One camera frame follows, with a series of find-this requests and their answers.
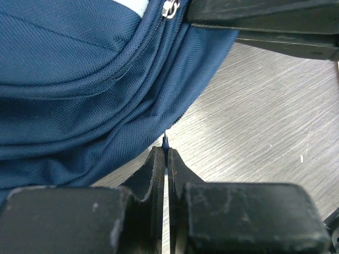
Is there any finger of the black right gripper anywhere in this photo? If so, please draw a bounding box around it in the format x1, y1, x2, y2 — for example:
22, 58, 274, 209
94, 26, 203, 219
236, 31, 338, 60
186, 1, 338, 34

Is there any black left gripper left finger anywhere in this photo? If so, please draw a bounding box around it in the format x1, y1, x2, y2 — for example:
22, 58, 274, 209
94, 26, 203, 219
1, 147, 165, 253

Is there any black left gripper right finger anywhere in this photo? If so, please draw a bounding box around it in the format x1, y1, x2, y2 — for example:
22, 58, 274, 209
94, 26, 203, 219
167, 149, 331, 253

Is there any navy blue student backpack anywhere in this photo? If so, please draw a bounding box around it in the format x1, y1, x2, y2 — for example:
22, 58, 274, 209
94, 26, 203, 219
1, 1, 238, 201

